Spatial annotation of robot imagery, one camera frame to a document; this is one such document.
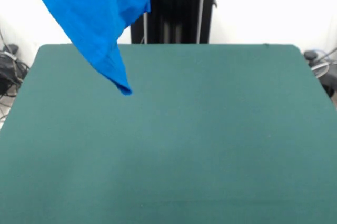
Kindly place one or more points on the blue laundry item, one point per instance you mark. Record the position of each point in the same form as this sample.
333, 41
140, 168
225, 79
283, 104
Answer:
92, 11

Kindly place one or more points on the dark green table cloth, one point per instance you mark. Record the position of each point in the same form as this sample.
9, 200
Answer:
184, 142

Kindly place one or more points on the black equipment case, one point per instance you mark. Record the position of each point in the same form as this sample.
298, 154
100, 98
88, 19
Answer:
330, 82

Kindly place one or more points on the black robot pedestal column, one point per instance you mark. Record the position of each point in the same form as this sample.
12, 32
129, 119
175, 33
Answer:
181, 11

